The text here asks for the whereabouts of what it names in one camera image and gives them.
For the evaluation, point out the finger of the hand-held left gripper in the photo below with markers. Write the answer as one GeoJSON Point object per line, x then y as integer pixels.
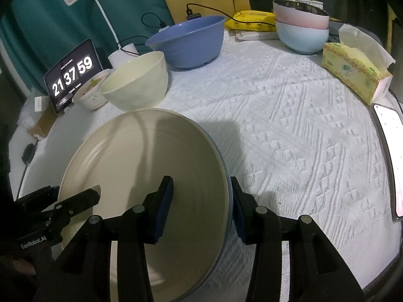
{"type": "Point", "coordinates": [37, 196]}
{"type": "Point", "coordinates": [82, 198]}

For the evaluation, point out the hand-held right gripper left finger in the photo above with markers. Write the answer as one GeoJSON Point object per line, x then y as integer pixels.
{"type": "Point", "coordinates": [163, 209]}

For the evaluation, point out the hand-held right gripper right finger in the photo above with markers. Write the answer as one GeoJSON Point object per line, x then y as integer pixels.
{"type": "Point", "coordinates": [239, 218]}

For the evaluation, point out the strawberry print white bowl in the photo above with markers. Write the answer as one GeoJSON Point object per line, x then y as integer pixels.
{"type": "Point", "coordinates": [91, 100]}

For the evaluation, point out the cream bowl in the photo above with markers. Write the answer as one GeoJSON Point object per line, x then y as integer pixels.
{"type": "Point", "coordinates": [138, 91]}

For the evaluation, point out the large blue bowl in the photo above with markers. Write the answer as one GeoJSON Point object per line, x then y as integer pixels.
{"type": "Point", "coordinates": [189, 50]}

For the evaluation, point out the black round device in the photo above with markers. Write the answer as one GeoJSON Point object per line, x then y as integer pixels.
{"type": "Point", "coordinates": [28, 154]}

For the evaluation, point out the cardboard box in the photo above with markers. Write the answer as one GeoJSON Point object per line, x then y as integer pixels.
{"type": "Point", "coordinates": [42, 125]}

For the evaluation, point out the tablet with clock display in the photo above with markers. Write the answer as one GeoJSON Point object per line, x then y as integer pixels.
{"type": "Point", "coordinates": [72, 72]}

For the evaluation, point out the smartphone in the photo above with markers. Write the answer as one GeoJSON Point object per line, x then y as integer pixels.
{"type": "Point", "coordinates": [390, 138]}

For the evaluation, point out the teal curtain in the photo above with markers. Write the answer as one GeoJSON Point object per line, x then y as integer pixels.
{"type": "Point", "coordinates": [37, 22]}

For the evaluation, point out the white wipes pack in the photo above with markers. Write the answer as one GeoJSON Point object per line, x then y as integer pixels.
{"type": "Point", "coordinates": [255, 35]}

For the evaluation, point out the yellow tissue box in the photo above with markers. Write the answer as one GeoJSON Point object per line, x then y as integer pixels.
{"type": "Point", "coordinates": [349, 69]}

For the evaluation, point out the light blue bowl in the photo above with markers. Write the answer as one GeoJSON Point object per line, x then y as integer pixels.
{"type": "Point", "coordinates": [302, 39]}

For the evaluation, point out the black charger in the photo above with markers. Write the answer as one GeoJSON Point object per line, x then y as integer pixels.
{"type": "Point", "coordinates": [193, 16]}

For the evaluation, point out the yellow wet wipes pack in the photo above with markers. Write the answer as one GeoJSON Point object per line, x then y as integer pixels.
{"type": "Point", "coordinates": [252, 17]}

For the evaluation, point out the pink bowl with steel inside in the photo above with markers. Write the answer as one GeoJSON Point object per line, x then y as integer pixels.
{"type": "Point", "coordinates": [299, 20]}

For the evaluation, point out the grey cloth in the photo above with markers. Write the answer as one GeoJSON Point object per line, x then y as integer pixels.
{"type": "Point", "coordinates": [371, 34]}

